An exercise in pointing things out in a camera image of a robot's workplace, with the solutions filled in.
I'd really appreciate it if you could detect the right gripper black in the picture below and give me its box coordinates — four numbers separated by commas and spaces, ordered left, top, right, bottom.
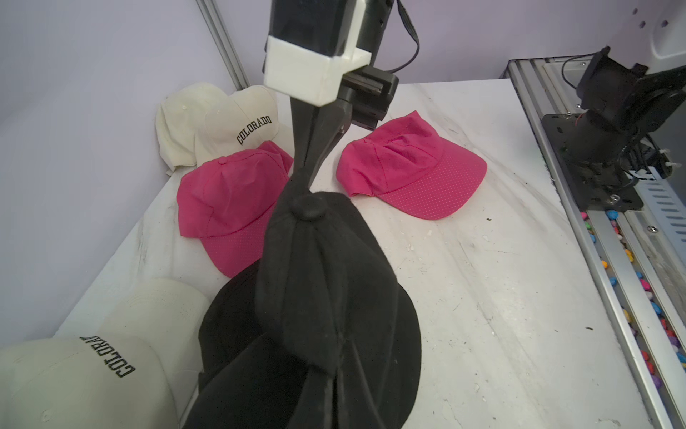
290, 69, 399, 187

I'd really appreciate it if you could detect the pink cap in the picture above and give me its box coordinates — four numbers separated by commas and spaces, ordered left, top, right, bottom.
176, 141, 293, 278
336, 111, 488, 220

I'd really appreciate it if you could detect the black cap with white logo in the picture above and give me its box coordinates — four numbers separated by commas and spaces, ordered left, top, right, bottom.
185, 192, 422, 428

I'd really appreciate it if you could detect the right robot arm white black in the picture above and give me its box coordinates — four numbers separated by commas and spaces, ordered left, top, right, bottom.
267, 1, 685, 179

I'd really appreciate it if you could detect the cream Colorado cap middle right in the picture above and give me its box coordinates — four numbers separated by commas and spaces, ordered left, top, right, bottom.
194, 86, 295, 166

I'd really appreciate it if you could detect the cream colorado cap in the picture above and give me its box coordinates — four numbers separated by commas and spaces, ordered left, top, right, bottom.
155, 82, 228, 175
194, 86, 295, 166
1, 278, 209, 428

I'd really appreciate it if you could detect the cream Colorado cap back right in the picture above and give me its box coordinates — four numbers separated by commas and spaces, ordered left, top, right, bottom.
155, 82, 228, 175

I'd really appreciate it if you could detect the cream Colorado cap left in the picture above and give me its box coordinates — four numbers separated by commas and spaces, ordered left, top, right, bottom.
1, 278, 209, 428

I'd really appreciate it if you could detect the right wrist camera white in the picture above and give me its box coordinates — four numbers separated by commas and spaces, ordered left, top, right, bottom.
264, 0, 394, 107

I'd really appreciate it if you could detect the aluminium front rail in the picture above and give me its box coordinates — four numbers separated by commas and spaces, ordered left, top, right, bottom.
503, 57, 685, 428

